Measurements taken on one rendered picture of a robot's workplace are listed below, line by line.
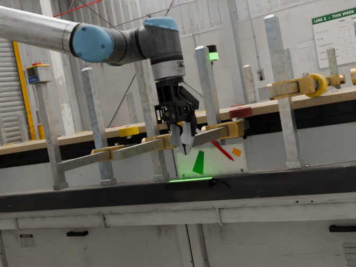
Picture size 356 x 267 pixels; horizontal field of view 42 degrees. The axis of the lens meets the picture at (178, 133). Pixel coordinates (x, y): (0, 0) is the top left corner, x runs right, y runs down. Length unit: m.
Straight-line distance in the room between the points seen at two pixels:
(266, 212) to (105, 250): 0.97
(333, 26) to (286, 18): 0.88
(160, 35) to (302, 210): 0.70
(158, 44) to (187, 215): 0.70
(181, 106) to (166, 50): 0.15
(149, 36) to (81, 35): 0.19
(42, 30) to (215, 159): 0.69
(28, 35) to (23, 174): 1.30
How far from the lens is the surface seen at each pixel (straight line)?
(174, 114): 1.24
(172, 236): 2.05
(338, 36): 8.83
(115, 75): 11.39
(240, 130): 1.54
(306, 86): 1.43
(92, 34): 1.19
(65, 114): 3.27
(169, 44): 1.26
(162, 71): 1.25
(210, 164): 1.58
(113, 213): 1.90
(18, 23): 1.34
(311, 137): 1.68
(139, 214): 1.83
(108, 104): 11.61
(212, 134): 1.43
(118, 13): 11.32
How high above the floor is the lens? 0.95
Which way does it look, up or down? 3 degrees down
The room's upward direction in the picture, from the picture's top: 10 degrees counter-clockwise
